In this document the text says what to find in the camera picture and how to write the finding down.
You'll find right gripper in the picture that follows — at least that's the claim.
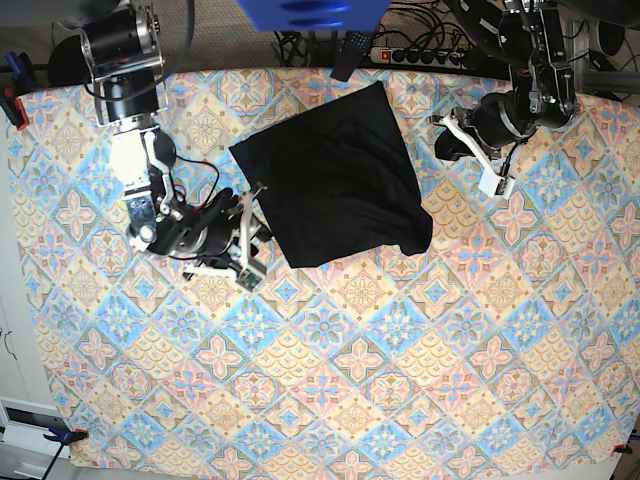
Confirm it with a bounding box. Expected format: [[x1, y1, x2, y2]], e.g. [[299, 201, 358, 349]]
[[147, 188, 273, 272]]

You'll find black mesh strap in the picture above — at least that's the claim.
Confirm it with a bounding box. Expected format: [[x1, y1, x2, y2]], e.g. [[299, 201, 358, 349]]
[[329, 29, 374, 81]]

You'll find black T-shirt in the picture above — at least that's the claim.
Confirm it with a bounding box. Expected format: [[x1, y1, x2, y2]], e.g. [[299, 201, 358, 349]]
[[230, 82, 433, 268]]

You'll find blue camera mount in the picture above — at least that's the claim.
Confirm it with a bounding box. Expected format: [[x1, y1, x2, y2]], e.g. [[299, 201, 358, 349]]
[[238, 0, 391, 32]]

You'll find patterned tablecloth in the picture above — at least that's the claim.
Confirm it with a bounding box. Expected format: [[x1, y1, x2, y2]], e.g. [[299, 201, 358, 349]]
[[7, 69, 639, 479]]

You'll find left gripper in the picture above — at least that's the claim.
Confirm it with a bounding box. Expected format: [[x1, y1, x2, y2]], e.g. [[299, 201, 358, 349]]
[[434, 92, 533, 162]]

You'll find red clamp top left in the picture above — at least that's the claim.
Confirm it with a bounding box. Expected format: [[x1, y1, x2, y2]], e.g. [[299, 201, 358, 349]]
[[1, 52, 30, 131]]

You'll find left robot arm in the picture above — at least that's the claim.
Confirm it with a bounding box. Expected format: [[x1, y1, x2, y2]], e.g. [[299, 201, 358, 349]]
[[447, 1, 577, 159]]

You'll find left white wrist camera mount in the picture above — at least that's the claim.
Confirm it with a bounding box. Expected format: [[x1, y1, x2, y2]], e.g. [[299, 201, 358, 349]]
[[436, 113, 515, 200]]

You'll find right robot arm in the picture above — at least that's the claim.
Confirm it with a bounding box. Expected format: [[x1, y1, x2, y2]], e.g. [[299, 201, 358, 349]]
[[81, 1, 272, 288]]

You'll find orange clamp bottom right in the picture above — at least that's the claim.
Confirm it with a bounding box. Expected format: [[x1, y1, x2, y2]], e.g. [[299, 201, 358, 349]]
[[613, 445, 633, 455]]

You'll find black power strip red switch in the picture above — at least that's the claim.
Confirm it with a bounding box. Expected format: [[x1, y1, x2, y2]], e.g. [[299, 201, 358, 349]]
[[369, 46, 489, 70]]

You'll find blue clamp bottom left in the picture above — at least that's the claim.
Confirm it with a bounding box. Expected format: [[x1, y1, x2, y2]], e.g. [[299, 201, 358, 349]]
[[43, 427, 89, 446]]

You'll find white cabinet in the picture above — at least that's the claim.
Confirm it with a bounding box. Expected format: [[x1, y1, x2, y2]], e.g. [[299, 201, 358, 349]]
[[0, 149, 66, 480]]

